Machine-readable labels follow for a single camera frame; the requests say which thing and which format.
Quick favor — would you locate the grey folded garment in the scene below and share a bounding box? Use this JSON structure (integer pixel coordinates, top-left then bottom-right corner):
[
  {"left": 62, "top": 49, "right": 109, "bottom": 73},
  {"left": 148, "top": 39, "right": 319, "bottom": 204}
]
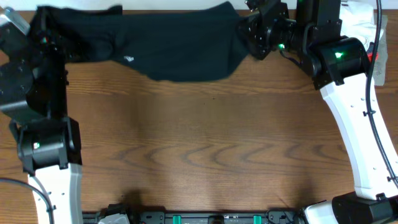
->
[{"left": 373, "top": 14, "right": 388, "bottom": 86}]

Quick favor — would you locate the black t-shirt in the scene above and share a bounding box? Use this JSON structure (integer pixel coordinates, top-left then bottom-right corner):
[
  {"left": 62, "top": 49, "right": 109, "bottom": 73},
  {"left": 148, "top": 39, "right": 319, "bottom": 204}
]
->
[{"left": 29, "top": 2, "right": 249, "bottom": 82}]

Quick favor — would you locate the red and black folded garment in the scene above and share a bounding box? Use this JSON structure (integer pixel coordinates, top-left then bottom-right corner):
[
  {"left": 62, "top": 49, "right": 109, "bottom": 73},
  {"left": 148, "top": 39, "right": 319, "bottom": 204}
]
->
[{"left": 366, "top": 42, "right": 379, "bottom": 62}]

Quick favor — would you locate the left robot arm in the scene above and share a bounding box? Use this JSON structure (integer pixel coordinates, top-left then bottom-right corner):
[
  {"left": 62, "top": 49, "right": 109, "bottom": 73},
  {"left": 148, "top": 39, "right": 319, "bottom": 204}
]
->
[{"left": 1, "top": 7, "right": 83, "bottom": 223}]

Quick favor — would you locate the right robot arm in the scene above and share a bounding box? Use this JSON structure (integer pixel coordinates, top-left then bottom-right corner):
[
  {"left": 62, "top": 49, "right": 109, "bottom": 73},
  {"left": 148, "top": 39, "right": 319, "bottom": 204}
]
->
[{"left": 238, "top": 0, "right": 397, "bottom": 223}]

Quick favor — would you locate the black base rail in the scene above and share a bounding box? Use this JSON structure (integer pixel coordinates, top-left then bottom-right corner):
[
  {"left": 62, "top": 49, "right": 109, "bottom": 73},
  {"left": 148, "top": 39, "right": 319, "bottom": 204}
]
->
[{"left": 83, "top": 203, "right": 305, "bottom": 224}]

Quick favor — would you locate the white folded garment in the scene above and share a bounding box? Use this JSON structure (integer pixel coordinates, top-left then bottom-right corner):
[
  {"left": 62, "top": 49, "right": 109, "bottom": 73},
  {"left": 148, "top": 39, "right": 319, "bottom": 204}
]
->
[{"left": 340, "top": 1, "right": 376, "bottom": 50}]

